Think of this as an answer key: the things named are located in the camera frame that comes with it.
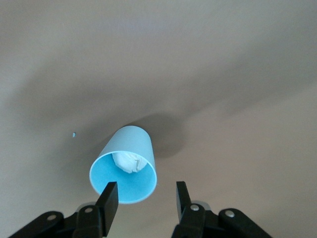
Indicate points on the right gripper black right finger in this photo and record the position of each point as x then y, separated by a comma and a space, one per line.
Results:
188, 218

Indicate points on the blue plastic cup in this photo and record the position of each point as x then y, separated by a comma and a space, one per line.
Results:
128, 141

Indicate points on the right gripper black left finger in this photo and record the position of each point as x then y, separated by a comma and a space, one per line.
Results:
109, 200

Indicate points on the brown table cloth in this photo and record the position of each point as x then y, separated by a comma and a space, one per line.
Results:
223, 74

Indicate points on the white crumpled tissue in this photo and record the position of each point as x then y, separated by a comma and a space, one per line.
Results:
126, 161

